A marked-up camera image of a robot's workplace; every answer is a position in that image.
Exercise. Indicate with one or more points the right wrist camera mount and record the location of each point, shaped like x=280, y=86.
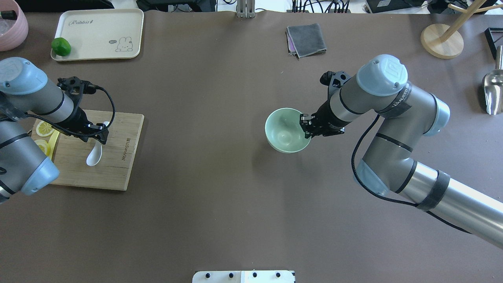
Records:
x=334, y=81

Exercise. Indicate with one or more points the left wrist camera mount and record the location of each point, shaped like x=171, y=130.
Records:
x=75, y=88

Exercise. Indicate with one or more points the yellow plastic knife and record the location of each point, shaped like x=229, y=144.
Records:
x=54, y=141

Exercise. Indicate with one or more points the metal scoop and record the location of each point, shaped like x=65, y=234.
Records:
x=493, y=86

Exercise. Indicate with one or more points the wooden mug tree stand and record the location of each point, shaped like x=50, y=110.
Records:
x=444, y=41

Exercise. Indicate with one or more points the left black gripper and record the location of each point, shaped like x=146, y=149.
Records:
x=79, y=118

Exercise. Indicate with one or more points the light green bowl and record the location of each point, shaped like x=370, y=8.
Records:
x=283, y=131

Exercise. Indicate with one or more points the grey folded cloth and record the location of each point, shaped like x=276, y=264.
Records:
x=305, y=40

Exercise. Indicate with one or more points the upper lemon slice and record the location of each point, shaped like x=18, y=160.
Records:
x=44, y=129

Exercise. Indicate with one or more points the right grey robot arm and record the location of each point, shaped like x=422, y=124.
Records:
x=408, y=113

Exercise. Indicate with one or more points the bamboo cutting board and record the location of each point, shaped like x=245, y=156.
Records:
x=113, y=171

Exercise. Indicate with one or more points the green pepper toy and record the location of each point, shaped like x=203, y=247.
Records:
x=61, y=47

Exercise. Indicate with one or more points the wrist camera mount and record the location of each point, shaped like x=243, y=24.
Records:
x=75, y=88
x=334, y=81

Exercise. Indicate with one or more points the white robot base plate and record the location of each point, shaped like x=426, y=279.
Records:
x=245, y=276

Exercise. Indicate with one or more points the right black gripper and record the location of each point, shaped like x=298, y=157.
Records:
x=325, y=117

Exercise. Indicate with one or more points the black frame object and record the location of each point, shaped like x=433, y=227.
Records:
x=493, y=35

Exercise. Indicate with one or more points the white ceramic spoon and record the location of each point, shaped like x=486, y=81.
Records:
x=95, y=154

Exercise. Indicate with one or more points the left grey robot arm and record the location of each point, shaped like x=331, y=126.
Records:
x=26, y=91

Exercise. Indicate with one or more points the lower lemon slice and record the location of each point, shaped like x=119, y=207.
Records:
x=45, y=147

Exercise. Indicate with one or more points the pink ribbed bowl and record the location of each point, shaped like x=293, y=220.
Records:
x=16, y=34

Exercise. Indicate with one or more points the lemon slice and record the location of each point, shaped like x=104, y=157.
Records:
x=44, y=129
x=45, y=147

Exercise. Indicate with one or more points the cream rabbit tray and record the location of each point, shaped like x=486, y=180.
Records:
x=100, y=34

